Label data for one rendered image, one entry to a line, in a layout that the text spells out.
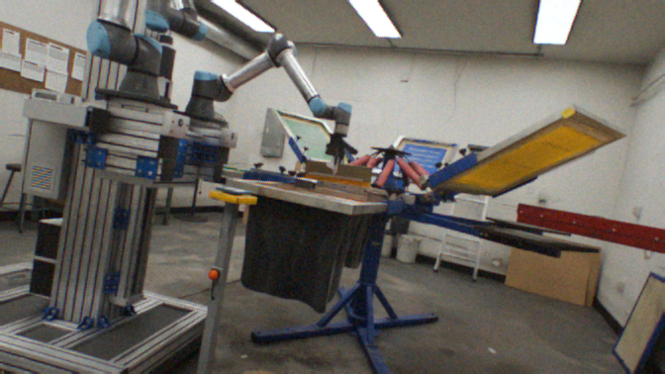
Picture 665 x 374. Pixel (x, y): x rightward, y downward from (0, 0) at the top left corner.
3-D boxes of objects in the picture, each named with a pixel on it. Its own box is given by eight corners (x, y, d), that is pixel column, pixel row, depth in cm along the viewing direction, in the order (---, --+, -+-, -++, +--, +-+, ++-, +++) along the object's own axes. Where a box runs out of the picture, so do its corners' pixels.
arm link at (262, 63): (196, 82, 226) (284, 30, 215) (210, 88, 241) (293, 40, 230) (205, 102, 225) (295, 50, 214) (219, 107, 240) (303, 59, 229)
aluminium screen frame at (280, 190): (351, 215, 159) (353, 205, 159) (225, 187, 182) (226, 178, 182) (400, 210, 232) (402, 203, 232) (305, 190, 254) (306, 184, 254)
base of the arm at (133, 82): (109, 90, 165) (113, 64, 164) (134, 97, 180) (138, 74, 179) (143, 95, 162) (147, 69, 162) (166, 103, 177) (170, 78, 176)
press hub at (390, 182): (376, 346, 284) (414, 145, 277) (323, 328, 299) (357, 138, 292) (391, 329, 320) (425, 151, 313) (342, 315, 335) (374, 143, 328)
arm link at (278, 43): (275, 22, 205) (331, 105, 199) (282, 30, 215) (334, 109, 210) (256, 37, 207) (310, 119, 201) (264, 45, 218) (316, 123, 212)
